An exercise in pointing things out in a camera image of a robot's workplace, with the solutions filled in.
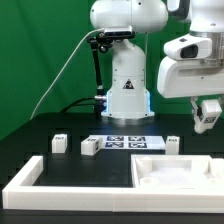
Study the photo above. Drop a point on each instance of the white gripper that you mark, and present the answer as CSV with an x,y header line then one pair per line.
x,y
189,78

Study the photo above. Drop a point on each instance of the white square tabletop part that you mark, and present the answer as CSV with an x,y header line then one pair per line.
x,y
177,172

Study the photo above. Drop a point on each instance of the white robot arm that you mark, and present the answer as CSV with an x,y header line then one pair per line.
x,y
204,42

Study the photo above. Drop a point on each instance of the fiducial tag sheet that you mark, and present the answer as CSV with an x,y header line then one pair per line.
x,y
129,142

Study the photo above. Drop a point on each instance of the white U-shaped obstacle fence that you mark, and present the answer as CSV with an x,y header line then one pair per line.
x,y
22,193

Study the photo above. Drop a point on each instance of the camera on black mount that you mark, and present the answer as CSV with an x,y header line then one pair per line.
x,y
118,31

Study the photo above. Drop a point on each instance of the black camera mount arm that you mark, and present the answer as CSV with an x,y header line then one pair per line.
x,y
97,63

